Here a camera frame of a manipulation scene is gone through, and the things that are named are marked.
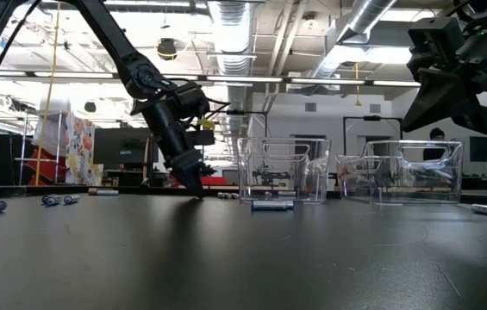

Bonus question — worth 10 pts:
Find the metal rack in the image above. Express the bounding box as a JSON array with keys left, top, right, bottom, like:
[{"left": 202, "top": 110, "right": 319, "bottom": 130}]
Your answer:
[{"left": 14, "top": 110, "right": 64, "bottom": 186}]

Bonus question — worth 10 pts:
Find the person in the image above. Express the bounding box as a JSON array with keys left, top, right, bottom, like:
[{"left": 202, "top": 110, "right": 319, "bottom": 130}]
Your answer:
[{"left": 422, "top": 127, "right": 449, "bottom": 161}]

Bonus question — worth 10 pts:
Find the clear plastic bin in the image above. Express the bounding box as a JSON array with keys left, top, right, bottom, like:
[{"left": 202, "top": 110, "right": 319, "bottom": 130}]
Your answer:
[
  {"left": 335, "top": 139, "right": 464, "bottom": 205},
  {"left": 237, "top": 136, "right": 334, "bottom": 204}
]

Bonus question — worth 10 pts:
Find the floral patterned curtain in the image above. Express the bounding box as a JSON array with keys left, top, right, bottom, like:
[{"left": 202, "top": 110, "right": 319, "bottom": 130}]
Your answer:
[{"left": 65, "top": 112, "right": 105, "bottom": 187}]

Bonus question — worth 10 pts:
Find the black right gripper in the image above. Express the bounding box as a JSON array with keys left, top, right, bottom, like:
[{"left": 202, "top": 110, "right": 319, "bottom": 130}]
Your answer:
[{"left": 400, "top": 21, "right": 487, "bottom": 135}]

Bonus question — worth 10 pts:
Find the black gantry frame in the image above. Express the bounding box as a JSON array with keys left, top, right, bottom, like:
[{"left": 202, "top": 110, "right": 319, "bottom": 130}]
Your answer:
[{"left": 342, "top": 115, "right": 403, "bottom": 143}]

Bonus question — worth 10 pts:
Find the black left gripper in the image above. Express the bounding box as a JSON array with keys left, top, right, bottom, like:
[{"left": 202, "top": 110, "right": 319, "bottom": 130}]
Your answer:
[{"left": 141, "top": 101, "right": 206, "bottom": 200}]

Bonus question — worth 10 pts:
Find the red board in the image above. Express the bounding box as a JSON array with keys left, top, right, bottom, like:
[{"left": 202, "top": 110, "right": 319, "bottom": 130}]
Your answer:
[{"left": 27, "top": 148, "right": 68, "bottom": 186}]

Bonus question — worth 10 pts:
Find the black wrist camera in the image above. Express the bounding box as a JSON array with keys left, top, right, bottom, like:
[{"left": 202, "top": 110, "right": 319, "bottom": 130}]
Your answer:
[
  {"left": 406, "top": 16, "right": 465, "bottom": 65},
  {"left": 184, "top": 130, "right": 216, "bottom": 146}
]

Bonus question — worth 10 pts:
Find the flexible ribbed silver duct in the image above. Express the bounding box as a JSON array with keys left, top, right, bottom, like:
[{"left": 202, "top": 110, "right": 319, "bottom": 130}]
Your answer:
[{"left": 207, "top": 0, "right": 256, "bottom": 77}]

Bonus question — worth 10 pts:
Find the linear ceiling light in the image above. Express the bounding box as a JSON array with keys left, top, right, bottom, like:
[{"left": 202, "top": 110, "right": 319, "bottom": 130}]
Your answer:
[
  {"left": 34, "top": 71, "right": 115, "bottom": 79},
  {"left": 290, "top": 77, "right": 367, "bottom": 86},
  {"left": 206, "top": 76, "right": 284, "bottom": 84},
  {"left": 371, "top": 80, "right": 421, "bottom": 87},
  {"left": 163, "top": 73, "right": 200, "bottom": 82}
]

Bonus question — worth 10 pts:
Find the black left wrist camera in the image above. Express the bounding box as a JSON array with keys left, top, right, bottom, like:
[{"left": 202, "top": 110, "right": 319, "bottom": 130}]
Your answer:
[{"left": 184, "top": 130, "right": 216, "bottom": 146}]

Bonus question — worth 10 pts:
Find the black round ceiling device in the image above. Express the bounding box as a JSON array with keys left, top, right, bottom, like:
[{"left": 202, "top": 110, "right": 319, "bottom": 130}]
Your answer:
[{"left": 156, "top": 37, "right": 178, "bottom": 60}]

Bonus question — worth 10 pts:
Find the dark wall monitor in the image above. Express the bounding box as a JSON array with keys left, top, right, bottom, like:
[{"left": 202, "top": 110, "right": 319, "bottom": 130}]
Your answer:
[{"left": 469, "top": 136, "right": 487, "bottom": 164}]

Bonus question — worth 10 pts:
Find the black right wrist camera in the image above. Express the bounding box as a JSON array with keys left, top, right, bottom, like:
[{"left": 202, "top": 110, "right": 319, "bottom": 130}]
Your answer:
[{"left": 406, "top": 16, "right": 465, "bottom": 65}]

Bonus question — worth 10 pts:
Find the red plastic bin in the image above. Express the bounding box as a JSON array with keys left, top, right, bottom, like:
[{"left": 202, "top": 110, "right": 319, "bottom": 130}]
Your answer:
[{"left": 203, "top": 175, "right": 229, "bottom": 187}]

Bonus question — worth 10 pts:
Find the smooth spiral silver duct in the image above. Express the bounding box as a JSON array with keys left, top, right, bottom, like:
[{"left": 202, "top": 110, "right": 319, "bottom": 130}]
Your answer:
[{"left": 309, "top": 0, "right": 399, "bottom": 78}]

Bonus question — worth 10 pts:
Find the black computer monitor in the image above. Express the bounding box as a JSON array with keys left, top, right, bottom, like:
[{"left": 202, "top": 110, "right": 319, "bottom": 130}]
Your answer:
[{"left": 92, "top": 127, "right": 158, "bottom": 165}]

